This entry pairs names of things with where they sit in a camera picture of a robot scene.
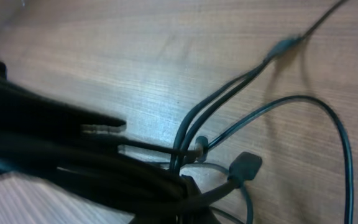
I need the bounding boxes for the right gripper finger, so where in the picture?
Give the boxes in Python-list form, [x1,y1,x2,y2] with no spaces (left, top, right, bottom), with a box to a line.
[129,175,220,224]

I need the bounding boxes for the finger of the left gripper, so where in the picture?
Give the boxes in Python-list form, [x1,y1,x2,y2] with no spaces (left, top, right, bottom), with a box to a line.
[0,61,126,138]

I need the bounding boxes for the black usb cable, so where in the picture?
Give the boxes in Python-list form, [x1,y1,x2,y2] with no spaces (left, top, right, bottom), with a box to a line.
[0,0,354,224]

